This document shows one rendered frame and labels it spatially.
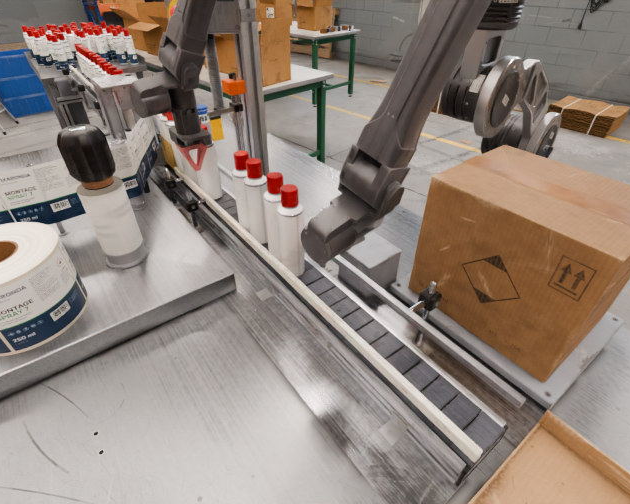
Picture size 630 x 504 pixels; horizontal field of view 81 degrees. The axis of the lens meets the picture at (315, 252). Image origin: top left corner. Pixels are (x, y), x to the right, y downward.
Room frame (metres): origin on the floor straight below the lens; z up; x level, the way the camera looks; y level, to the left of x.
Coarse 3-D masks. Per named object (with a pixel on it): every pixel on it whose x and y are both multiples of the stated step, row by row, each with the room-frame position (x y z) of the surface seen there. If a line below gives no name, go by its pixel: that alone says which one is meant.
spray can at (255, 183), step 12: (252, 168) 0.72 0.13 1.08; (252, 180) 0.72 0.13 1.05; (264, 180) 0.73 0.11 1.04; (252, 192) 0.71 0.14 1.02; (264, 192) 0.72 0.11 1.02; (252, 204) 0.71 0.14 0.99; (252, 216) 0.72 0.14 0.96; (264, 216) 0.72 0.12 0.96; (252, 228) 0.72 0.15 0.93; (264, 228) 0.72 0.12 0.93; (264, 240) 0.71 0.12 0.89
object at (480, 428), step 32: (192, 192) 0.97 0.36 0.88; (224, 192) 0.97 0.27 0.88; (224, 224) 0.81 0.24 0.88; (256, 256) 0.69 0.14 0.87; (288, 288) 0.58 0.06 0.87; (320, 288) 0.56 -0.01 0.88; (352, 320) 0.48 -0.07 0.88; (384, 352) 0.40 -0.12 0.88; (416, 384) 0.34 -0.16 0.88; (448, 384) 0.34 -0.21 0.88; (448, 416) 0.29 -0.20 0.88; (480, 416) 0.29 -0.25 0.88
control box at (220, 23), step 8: (168, 0) 0.98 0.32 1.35; (176, 0) 0.98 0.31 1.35; (168, 8) 0.98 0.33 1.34; (216, 8) 0.99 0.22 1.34; (224, 8) 0.99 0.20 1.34; (232, 8) 0.99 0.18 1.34; (168, 16) 0.98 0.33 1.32; (216, 16) 0.99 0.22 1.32; (224, 16) 0.99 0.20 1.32; (232, 16) 0.99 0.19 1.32; (216, 24) 0.99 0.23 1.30; (224, 24) 0.99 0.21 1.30; (232, 24) 0.99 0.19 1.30; (208, 32) 0.99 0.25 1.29; (216, 32) 1.00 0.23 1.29; (224, 32) 1.00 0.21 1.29; (232, 32) 1.00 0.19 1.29
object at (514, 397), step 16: (336, 256) 0.57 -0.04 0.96; (352, 272) 0.52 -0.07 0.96; (368, 288) 0.49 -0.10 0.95; (400, 304) 0.44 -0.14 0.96; (416, 320) 0.40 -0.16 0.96; (432, 336) 0.37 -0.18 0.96; (448, 352) 0.35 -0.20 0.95; (464, 352) 0.34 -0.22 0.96; (480, 368) 0.31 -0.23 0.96; (496, 384) 0.29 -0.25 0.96; (512, 400) 0.27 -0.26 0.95
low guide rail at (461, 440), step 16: (256, 240) 0.68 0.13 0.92; (272, 256) 0.63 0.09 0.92; (288, 272) 0.57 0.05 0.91; (304, 288) 0.53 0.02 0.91; (320, 304) 0.48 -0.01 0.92; (336, 320) 0.44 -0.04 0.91; (352, 336) 0.41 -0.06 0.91; (368, 352) 0.38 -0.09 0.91; (384, 368) 0.35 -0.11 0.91; (400, 384) 0.32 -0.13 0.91; (416, 400) 0.29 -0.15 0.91; (432, 416) 0.27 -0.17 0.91; (448, 432) 0.25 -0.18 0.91; (464, 448) 0.23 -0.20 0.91; (480, 448) 0.22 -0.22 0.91
